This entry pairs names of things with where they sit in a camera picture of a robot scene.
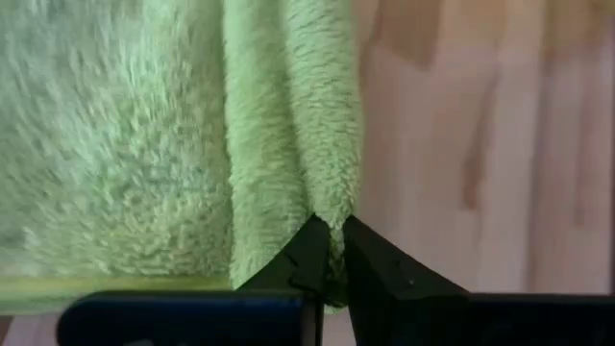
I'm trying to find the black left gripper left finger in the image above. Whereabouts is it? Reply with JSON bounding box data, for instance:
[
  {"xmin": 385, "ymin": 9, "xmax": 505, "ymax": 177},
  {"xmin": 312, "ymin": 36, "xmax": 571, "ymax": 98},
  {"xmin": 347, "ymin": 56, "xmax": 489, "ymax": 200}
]
[{"xmin": 56, "ymin": 213, "xmax": 333, "ymax": 346}]

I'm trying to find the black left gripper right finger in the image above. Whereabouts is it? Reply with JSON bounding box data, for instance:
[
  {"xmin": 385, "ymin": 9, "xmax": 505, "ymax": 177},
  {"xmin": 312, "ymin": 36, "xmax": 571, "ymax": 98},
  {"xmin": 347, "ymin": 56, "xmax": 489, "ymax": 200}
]
[{"xmin": 343, "ymin": 214, "xmax": 615, "ymax": 346}]

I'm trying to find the green microfiber towel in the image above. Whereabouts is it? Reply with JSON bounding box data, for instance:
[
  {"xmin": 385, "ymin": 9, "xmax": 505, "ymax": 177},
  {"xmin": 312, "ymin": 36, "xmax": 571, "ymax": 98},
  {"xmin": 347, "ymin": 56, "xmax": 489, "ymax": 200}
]
[{"xmin": 0, "ymin": 0, "xmax": 364, "ymax": 316}]

